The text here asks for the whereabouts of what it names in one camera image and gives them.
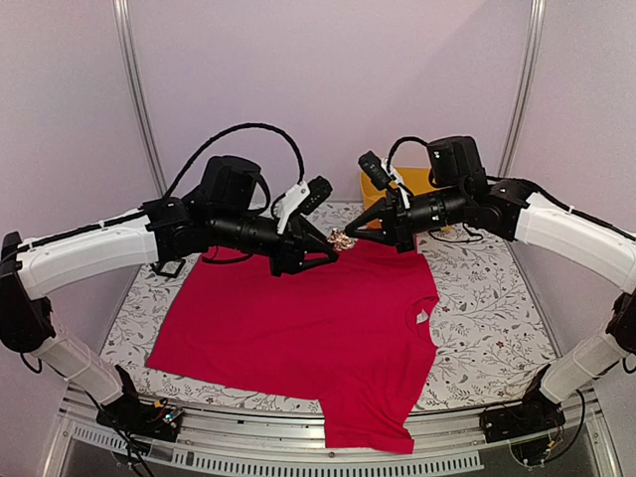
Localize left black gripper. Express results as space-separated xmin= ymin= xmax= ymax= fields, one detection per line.
xmin=212 ymin=208 xmax=341 ymax=277

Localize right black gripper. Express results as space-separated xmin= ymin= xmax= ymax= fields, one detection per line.
xmin=344 ymin=184 xmax=468 ymax=253

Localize gold brooch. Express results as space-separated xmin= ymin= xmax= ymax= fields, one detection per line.
xmin=328 ymin=229 xmax=356 ymax=252

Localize red t-shirt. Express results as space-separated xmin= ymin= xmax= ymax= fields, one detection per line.
xmin=146 ymin=241 xmax=439 ymax=454

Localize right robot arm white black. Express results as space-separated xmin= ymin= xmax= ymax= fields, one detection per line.
xmin=346 ymin=136 xmax=635 ymax=433

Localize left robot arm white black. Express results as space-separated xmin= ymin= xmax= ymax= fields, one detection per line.
xmin=1 ymin=155 xmax=338 ymax=431

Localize black open brooch box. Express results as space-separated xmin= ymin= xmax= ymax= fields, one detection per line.
xmin=150 ymin=259 xmax=186 ymax=279

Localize yellow plastic basket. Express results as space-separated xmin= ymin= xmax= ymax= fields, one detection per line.
xmin=360 ymin=167 xmax=434 ymax=210

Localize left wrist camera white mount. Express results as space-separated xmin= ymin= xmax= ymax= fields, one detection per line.
xmin=271 ymin=176 xmax=333 ymax=236

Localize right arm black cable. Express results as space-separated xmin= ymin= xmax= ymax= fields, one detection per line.
xmin=385 ymin=135 xmax=433 ymax=170

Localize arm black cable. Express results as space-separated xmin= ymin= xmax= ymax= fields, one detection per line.
xmin=163 ymin=123 xmax=305 ymax=200
xmin=385 ymin=135 xmax=433 ymax=170

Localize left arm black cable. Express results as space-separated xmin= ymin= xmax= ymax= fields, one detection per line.
xmin=163 ymin=123 xmax=305 ymax=200

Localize right aluminium frame post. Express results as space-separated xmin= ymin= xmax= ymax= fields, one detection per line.
xmin=498 ymin=0 xmax=547 ymax=176

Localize aluminium frame post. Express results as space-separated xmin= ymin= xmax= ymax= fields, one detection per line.
xmin=112 ymin=0 xmax=168 ymax=196
xmin=498 ymin=0 xmax=547 ymax=176

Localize aluminium front rail frame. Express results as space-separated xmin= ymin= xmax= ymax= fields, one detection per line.
xmin=42 ymin=387 xmax=631 ymax=476

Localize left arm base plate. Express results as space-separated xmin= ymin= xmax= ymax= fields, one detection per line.
xmin=96 ymin=397 xmax=184 ymax=442

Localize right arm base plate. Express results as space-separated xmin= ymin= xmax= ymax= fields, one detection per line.
xmin=479 ymin=394 xmax=565 ymax=443

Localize left aluminium frame post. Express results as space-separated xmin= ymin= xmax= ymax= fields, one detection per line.
xmin=112 ymin=0 xmax=168 ymax=196

